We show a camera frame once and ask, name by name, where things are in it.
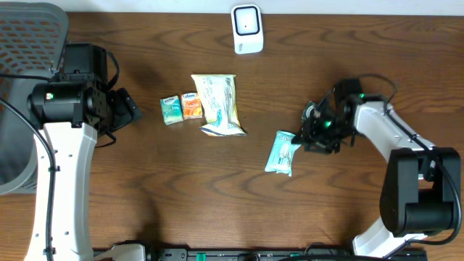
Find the white barcode scanner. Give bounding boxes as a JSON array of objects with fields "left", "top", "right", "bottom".
[{"left": 231, "top": 4, "right": 264, "bottom": 54}]

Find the orange small packet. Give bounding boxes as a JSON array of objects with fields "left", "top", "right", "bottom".
[{"left": 181, "top": 93, "right": 203, "bottom": 120}]

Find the dark grey plastic basket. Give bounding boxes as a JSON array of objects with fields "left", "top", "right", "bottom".
[{"left": 1, "top": 1, "right": 69, "bottom": 194}]

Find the teal tissue box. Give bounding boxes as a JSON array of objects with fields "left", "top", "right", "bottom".
[{"left": 160, "top": 96, "right": 183, "bottom": 125}]

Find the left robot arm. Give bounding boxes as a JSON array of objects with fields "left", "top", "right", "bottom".
[{"left": 25, "top": 43, "right": 147, "bottom": 260}]

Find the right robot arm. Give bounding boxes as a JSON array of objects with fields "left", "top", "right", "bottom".
[{"left": 292, "top": 76, "right": 463, "bottom": 260}]

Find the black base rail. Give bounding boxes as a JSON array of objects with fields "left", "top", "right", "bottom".
[{"left": 92, "top": 239, "right": 428, "bottom": 261}]

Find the mint green wipes pack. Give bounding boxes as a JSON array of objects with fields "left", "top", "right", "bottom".
[{"left": 265, "top": 130, "right": 300, "bottom": 177}]

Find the cream snack bag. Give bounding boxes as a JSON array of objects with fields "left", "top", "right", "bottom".
[{"left": 191, "top": 74, "right": 246, "bottom": 137}]

